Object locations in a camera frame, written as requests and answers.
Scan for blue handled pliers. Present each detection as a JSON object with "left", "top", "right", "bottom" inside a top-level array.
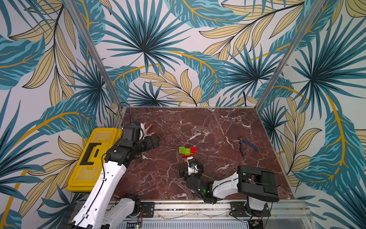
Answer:
[{"left": 237, "top": 137, "right": 259, "bottom": 156}]

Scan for white red work glove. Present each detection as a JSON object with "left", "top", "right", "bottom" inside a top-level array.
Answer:
[{"left": 141, "top": 123, "right": 155, "bottom": 137}]

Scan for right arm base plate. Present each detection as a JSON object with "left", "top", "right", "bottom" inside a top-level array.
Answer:
[{"left": 229, "top": 201, "right": 271, "bottom": 218}]

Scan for aluminium front rail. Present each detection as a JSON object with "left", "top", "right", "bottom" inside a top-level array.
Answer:
[{"left": 141, "top": 199, "right": 313, "bottom": 220}]

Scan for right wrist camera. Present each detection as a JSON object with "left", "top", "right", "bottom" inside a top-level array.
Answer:
[{"left": 187, "top": 158, "right": 198, "bottom": 176}]

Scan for red 2x4 lego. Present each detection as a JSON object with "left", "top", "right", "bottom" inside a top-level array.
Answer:
[{"left": 182, "top": 155, "right": 193, "bottom": 159}]

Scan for green 2x4 lego brick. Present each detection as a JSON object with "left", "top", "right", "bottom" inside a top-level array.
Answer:
[{"left": 183, "top": 148, "right": 191, "bottom": 156}]

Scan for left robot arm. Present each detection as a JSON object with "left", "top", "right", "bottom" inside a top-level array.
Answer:
[{"left": 71, "top": 122, "right": 160, "bottom": 229}]

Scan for small red lego brick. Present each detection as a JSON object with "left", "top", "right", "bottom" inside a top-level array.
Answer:
[{"left": 190, "top": 147, "right": 196, "bottom": 154}]

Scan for yellow toolbox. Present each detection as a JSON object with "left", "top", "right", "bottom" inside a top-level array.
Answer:
[{"left": 67, "top": 128, "right": 123, "bottom": 192}]

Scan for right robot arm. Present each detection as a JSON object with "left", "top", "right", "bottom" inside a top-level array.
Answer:
[{"left": 179, "top": 157, "right": 279, "bottom": 216}]

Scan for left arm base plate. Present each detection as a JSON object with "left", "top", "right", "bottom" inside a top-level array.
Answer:
[{"left": 128, "top": 202, "right": 155, "bottom": 219}]

